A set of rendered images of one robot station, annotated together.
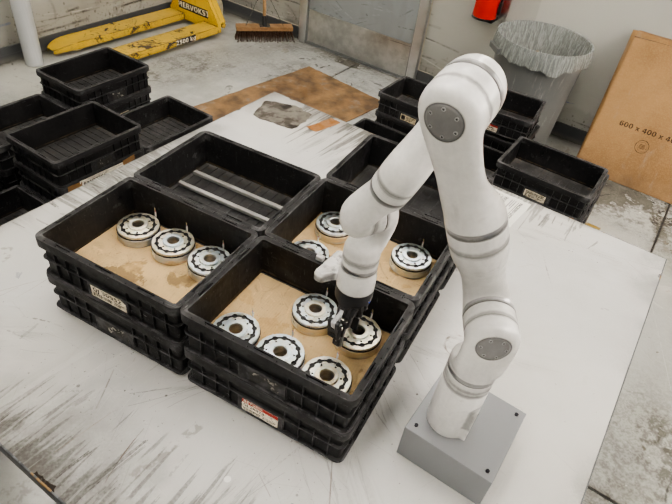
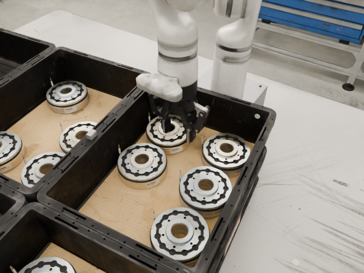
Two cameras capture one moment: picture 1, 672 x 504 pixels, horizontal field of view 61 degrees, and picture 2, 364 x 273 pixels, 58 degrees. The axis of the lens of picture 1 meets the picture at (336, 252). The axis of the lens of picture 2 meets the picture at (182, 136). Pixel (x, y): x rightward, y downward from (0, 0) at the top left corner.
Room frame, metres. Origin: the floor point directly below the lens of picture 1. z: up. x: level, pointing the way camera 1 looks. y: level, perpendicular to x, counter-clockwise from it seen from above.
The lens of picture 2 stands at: (0.76, 0.47, 1.38)
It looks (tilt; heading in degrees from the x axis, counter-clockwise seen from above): 45 degrees down; 274
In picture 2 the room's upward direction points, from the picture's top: straight up
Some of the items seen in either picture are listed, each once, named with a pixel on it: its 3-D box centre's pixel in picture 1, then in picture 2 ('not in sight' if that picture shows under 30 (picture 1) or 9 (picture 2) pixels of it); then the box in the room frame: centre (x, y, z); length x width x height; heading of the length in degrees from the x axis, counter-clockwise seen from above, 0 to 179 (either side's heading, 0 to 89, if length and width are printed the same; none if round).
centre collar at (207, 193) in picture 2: (280, 351); (206, 185); (0.74, 0.08, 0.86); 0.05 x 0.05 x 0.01
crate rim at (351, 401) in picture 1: (301, 311); (170, 153); (0.81, 0.05, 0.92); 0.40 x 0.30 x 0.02; 67
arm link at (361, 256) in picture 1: (369, 231); (174, 6); (0.81, -0.06, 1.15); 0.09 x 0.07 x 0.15; 128
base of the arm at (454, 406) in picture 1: (459, 394); (229, 72); (0.69, -0.28, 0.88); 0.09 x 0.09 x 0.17; 64
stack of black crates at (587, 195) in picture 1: (535, 208); not in sight; (2.15, -0.85, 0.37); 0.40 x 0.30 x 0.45; 61
